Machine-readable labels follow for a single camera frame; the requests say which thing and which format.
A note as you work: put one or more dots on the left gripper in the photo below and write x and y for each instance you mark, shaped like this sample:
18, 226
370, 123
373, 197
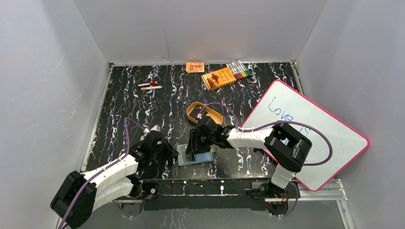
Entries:
165, 149

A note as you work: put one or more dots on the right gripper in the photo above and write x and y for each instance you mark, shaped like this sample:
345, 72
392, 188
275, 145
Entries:
194, 135

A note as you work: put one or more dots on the black credit card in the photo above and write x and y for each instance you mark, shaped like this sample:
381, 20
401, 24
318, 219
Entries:
184, 157

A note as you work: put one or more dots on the mint green card holder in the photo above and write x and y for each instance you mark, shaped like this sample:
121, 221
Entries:
191, 159

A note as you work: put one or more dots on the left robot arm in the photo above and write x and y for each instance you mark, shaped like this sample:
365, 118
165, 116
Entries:
81, 194

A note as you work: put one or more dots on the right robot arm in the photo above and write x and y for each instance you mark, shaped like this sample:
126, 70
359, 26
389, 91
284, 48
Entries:
287, 145

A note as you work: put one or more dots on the small orange card box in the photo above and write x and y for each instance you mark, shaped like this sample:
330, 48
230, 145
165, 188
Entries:
195, 67

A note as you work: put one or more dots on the tan oval tray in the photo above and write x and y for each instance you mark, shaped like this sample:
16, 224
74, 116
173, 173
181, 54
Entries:
194, 108

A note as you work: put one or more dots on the white pink marker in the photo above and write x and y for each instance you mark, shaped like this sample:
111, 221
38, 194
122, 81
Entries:
151, 88

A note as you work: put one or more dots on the red capped marker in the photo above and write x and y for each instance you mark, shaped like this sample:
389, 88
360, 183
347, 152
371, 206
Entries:
147, 84

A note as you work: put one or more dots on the orange book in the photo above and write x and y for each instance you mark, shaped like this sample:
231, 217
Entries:
218, 78

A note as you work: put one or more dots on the set of coloured markers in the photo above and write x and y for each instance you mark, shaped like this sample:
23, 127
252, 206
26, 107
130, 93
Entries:
238, 69

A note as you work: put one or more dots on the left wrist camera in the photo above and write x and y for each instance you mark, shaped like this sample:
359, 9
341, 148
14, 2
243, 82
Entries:
154, 128

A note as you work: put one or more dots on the black base frame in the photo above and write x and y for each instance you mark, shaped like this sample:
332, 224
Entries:
251, 193

